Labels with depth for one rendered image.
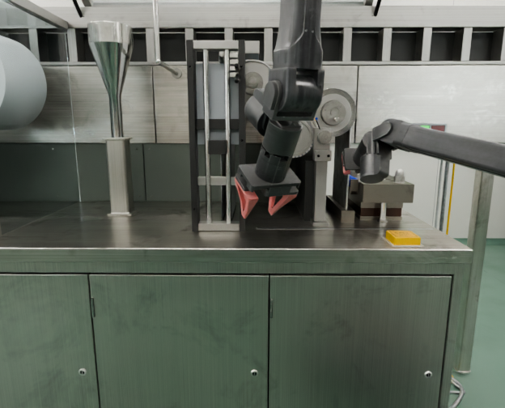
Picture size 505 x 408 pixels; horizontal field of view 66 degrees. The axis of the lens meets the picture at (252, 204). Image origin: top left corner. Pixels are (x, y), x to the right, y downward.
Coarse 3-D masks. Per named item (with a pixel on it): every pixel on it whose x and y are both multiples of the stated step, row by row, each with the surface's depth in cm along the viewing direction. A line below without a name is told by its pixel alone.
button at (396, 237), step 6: (390, 234) 105; (396, 234) 104; (402, 234) 104; (408, 234) 104; (414, 234) 104; (390, 240) 104; (396, 240) 102; (402, 240) 102; (408, 240) 102; (414, 240) 102; (420, 240) 102
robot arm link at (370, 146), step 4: (368, 132) 99; (364, 136) 99; (368, 136) 98; (364, 140) 98; (368, 140) 98; (360, 144) 100; (364, 144) 98; (368, 144) 98; (372, 144) 97; (360, 148) 101; (364, 148) 99; (368, 148) 97; (372, 148) 97; (360, 152) 102; (364, 152) 100; (368, 152) 97; (372, 152) 97
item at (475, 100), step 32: (96, 96) 153; (128, 96) 153; (160, 96) 153; (352, 96) 152; (384, 96) 152; (416, 96) 151; (448, 96) 151; (480, 96) 151; (96, 128) 155; (128, 128) 155; (160, 128) 155; (352, 128) 154; (448, 128) 154; (480, 128) 154
